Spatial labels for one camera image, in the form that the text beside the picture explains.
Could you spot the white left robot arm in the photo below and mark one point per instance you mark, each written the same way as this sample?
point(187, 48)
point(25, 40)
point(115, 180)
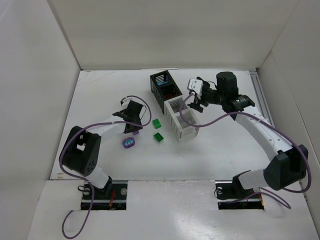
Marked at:
point(80, 152)

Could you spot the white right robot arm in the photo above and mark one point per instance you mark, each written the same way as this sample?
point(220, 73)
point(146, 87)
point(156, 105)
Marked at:
point(288, 162)

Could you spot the black slotted container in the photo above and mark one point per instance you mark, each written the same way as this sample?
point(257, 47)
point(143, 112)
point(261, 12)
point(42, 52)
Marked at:
point(161, 84)

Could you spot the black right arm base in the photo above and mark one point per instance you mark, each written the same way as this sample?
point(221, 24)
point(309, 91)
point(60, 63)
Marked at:
point(232, 196)

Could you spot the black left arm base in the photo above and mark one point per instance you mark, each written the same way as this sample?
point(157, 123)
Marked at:
point(113, 199)

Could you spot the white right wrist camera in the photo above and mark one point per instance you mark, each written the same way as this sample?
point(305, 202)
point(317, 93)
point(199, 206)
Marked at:
point(195, 86)

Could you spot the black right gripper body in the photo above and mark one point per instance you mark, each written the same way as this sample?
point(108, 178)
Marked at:
point(198, 100)

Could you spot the white slotted container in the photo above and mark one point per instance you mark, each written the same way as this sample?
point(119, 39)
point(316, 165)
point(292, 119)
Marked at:
point(178, 115)

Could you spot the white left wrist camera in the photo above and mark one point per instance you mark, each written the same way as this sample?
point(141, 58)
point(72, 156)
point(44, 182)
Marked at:
point(125, 100)

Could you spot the purple flower lego brick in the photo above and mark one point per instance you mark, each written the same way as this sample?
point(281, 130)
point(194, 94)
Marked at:
point(128, 142)

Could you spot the aluminium rail right side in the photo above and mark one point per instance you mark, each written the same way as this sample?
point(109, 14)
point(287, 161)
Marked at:
point(261, 99)

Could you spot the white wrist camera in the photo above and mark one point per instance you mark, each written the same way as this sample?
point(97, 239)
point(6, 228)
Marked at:
point(125, 100)
point(195, 86)

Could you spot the green 2x2 lego brick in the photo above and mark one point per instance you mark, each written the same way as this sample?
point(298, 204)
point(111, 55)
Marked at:
point(156, 123)

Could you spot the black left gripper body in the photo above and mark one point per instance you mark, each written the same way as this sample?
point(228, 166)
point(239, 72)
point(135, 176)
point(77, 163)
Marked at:
point(133, 125)

